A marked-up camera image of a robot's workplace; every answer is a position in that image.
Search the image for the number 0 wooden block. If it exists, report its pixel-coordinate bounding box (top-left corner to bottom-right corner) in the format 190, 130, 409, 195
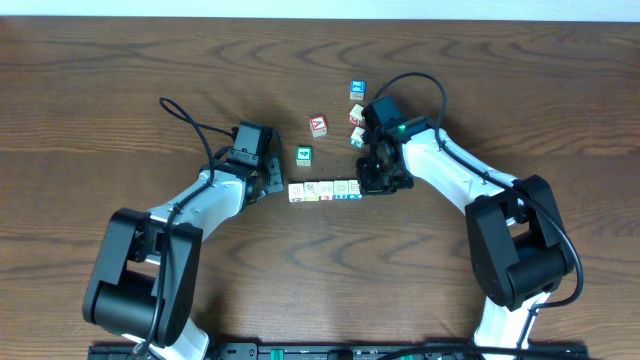
288, 183, 304, 202

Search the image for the letter B wooden block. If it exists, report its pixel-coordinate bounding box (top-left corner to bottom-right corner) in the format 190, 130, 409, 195
348, 180, 362, 199

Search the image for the red U 8 wooden block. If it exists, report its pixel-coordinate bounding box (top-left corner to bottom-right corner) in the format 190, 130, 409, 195
333, 180, 349, 200

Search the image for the number 3 wooden block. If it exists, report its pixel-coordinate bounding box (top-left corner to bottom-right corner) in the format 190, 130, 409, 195
318, 181, 334, 201

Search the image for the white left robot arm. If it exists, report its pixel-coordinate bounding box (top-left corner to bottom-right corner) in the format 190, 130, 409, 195
82, 123, 284, 359

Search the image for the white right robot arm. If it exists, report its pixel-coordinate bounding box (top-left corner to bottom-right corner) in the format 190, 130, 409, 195
357, 116, 584, 359

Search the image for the green side wooden block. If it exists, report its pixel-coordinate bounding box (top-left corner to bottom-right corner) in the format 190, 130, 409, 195
350, 126, 366, 149

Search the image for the green 4 wooden block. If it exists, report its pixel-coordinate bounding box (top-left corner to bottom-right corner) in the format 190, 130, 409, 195
296, 146, 313, 167

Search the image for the red M wooden block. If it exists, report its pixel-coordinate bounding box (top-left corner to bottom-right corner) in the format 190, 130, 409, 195
348, 104, 365, 128

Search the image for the red A wooden block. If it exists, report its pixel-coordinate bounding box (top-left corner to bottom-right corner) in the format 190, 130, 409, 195
309, 115, 328, 137

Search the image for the blue top wooden block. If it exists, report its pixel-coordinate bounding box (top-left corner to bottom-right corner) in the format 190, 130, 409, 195
349, 80, 367, 101

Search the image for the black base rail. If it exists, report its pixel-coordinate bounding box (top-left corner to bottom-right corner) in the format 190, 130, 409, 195
88, 341, 591, 360

